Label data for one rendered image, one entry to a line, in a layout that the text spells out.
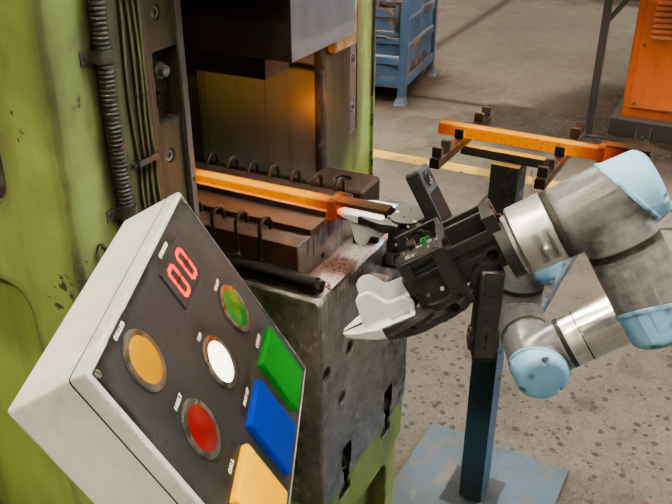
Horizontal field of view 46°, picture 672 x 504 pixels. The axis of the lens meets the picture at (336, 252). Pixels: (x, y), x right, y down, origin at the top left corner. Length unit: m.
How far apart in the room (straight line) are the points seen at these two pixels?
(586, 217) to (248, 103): 0.97
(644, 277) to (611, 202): 0.08
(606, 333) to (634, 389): 1.56
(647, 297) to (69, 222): 0.68
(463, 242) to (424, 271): 0.05
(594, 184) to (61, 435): 0.54
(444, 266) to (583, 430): 1.72
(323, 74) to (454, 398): 1.30
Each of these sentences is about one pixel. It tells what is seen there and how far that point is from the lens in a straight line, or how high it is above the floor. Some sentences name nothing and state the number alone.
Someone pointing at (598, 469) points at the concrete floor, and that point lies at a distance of 2.38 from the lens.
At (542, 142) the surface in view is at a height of 1.00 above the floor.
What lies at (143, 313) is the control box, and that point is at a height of 1.18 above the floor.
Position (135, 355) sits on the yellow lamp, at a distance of 0.69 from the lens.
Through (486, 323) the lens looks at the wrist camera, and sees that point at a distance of 0.87.
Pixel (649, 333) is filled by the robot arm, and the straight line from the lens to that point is 0.86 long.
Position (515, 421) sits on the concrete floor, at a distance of 2.48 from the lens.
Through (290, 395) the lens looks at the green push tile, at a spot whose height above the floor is 0.99.
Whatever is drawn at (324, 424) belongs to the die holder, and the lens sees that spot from 1.38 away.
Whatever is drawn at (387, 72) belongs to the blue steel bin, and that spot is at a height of 0.19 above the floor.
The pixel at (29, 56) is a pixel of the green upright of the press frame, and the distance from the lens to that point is 0.99.
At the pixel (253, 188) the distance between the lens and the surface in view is 1.39.
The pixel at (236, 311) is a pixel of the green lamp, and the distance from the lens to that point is 0.89.
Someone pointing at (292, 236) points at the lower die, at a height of 0.98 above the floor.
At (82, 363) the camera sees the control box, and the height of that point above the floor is 1.20.
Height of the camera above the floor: 1.57
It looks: 28 degrees down
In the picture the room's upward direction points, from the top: straight up
